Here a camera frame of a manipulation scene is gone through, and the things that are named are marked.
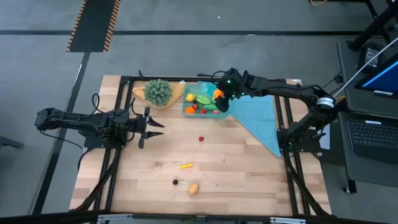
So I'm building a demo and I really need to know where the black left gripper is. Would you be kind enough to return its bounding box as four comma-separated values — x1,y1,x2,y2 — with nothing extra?
134,106,165,149

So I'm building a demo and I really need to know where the teal translucent tupperware container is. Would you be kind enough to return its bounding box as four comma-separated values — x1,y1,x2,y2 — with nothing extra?
182,82,231,119

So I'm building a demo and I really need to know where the light blue cloth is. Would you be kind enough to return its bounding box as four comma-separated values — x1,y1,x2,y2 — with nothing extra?
229,95,282,159

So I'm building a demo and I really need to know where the green potted plant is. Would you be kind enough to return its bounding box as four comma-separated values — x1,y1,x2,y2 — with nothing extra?
143,78,173,106

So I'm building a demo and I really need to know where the tan cloth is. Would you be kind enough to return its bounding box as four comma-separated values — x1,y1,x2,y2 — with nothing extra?
132,83,186,110

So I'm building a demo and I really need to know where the black orange-striped floor ramp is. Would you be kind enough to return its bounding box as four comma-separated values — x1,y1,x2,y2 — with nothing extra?
65,0,121,53

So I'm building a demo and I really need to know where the black chair leg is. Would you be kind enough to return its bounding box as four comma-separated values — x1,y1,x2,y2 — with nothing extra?
0,135,24,150

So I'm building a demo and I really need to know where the black desk caster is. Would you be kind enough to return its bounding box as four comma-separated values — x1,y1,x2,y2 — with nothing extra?
343,179,358,195

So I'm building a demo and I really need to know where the black laptop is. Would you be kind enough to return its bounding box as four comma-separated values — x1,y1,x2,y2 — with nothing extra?
338,111,398,166

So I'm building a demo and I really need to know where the black labelled power brick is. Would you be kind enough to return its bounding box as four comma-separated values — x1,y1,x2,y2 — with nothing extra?
357,42,386,73

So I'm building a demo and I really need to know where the monitor with blue screen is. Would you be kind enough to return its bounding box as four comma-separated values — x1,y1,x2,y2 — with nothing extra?
354,60,398,99

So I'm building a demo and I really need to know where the dark grey desk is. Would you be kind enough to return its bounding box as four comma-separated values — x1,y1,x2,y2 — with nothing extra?
337,40,398,187

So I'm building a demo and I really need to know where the black stand leg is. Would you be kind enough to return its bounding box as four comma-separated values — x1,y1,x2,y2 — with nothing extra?
346,0,398,52

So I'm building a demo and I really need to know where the black aluminium table frame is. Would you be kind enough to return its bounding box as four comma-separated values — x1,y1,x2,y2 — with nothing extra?
70,70,332,218

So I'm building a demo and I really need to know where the silver frame bracket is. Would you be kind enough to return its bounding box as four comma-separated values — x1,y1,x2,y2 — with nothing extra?
97,213,134,224
269,217,307,224

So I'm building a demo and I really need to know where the white cable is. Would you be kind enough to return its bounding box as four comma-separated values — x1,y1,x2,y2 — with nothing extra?
332,36,398,100

